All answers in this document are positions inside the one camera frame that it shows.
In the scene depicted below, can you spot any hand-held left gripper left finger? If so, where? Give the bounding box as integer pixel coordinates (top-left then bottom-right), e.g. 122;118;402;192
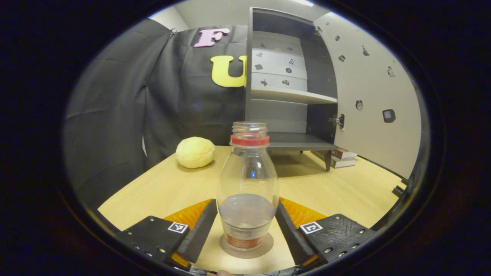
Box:
117;199;218;271

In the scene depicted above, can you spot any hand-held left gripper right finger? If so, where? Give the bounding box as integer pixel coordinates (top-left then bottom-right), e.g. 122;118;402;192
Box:
274;197;376;269

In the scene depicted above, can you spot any round brown coaster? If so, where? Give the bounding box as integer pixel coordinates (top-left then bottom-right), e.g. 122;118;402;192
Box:
219;232;274;259

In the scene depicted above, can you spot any clear plastic bottle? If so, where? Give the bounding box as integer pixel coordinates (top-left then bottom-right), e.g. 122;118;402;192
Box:
217;122;279;251

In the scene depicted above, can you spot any black door handle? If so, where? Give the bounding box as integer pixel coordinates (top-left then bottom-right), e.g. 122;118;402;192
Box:
392;177;413;198

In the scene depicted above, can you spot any dark grey cabinet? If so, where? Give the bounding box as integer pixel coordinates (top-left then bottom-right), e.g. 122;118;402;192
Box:
244;7;340;172

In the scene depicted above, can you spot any grey cabinet door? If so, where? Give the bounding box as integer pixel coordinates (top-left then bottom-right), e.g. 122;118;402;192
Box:
314;11;424;181

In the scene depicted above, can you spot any white cabinet shelf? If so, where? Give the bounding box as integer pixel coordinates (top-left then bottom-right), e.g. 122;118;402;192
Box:
251;87;338;105

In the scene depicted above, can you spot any yellow round plush toy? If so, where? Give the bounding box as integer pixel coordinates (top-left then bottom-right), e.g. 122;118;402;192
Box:
176;137;216;169

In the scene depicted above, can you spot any grey book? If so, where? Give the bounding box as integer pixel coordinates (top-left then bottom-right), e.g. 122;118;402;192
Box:
313;151;356;169

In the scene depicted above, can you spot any black backdrop cloth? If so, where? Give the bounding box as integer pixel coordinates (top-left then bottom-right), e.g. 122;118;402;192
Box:
63;18;248;209

